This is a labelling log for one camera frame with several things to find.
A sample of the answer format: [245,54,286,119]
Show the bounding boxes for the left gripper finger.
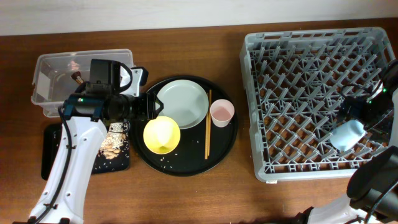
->
[148,93,164,119]
[132,93,150,120]

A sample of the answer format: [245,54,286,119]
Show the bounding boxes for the yellow bowl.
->
[143,116,181,154]

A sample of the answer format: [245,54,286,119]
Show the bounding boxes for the blue cup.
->
[330,120,366,152]

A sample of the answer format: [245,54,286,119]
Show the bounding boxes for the grey plate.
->
[157,80,209,129]

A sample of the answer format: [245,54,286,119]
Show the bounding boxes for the gold foil wrapper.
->
[71,71,85,85]

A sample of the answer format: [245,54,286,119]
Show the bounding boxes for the food scraps and rice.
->
[99,123,127,160]

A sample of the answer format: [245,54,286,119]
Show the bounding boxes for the wooden chopstick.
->
[205,93,210,160]
[206,90,212,159]

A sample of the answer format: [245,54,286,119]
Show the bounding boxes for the pink cup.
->
[210,99,235,128]

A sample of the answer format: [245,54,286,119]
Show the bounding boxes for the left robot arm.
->
[27,59,161,223]

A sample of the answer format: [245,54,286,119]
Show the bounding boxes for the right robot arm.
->
[291,60,397,224]

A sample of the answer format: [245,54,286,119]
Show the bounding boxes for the grey dishwasher rack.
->
[240,27,395,184]

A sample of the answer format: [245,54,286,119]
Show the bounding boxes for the clear plastic bin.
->
[31,49,134,118]

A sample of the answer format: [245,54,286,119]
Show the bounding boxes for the black round tray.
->
[129,75,239,177]

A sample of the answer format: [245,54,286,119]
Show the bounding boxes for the black rectangular tray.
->
[41,121,130,180]

